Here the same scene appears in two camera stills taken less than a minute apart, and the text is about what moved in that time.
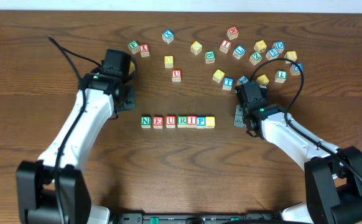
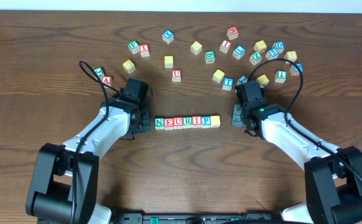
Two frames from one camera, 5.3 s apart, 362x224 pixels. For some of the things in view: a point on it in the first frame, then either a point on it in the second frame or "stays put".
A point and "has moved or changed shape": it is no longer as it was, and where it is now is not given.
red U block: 170,121 -> 178,122
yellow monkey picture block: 260,46 stays put
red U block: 176,75 stays put
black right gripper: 238,116 stays put
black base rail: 196,218 stays put
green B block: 209,56 stays put
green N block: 145,122 has moved or changed shape
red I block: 225,45 stays put
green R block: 181,121 has moved or changed shape
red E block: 158,122 -> 169,124
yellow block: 210,122 has moved or changed shape
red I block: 191,121 has moved or changed shape
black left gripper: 129,101 -> 145,121
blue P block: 201,122 has moved or changed shape
